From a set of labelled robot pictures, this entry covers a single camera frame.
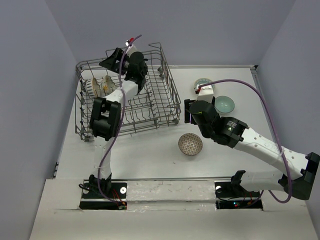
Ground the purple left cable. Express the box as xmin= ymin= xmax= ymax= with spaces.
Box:
xmin=97 ymin=34 xmax=143 ymax=208

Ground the brown patterned bowl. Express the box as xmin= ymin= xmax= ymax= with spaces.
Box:
xmin=178 ymin=133 xmax=203 ymax=156

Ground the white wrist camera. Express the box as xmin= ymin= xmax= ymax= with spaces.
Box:
xmin=195 ymin=84 xmax=215 ymax=103
xmin=126 ymin=44 xmax=138 ymax=57

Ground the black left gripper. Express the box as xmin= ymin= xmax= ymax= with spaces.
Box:
xmin=98 ymin=48 xmax=130 ymax=76

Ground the teal yellow sun bowl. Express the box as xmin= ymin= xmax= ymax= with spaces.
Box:
xmin=194 ymin=78 xmax=213 ymax=94

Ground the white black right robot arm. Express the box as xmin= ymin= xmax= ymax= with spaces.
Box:
xmin=184 ymin=99 xmax=320 ymax=200

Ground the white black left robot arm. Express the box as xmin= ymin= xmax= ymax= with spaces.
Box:
xmin=88 ymin=48 xmax=148 ymax=199

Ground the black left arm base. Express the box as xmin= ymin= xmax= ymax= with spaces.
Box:
xmin=78 ymin=180 xmax=127 ymax=211

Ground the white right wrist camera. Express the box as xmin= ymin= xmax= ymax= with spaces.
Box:
xmin=195 ymin=84 xmax=215 ymax=103

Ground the orange flower bowl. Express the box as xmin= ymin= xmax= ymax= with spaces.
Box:
xmin=100 ymin=75 xmax=116 ymax=97

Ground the plain teal bowl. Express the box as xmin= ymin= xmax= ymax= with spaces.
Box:
xmin=214 ymin=95 xmax=235 ymax=114

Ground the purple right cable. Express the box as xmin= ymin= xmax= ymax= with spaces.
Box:
xmin=197 ymin=78 xmax=293 ymax=203

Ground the grey wire dish rack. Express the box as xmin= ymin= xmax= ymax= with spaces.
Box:
xmin=74 ymin=42 xmax=181 ymax=142

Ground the purple cable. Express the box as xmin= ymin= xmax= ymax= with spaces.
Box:
xmin=197 ymin=78 xmax=293 ymax=203
xmin=97 ymin=34 xmax=143 ymax=208

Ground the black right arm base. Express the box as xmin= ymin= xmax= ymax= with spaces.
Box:
xmin=214 ymin=181 xmax=263 ymax=210

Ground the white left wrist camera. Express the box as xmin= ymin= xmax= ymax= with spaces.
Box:
xmin=126 ymin=44 xmax=138 ymax=57

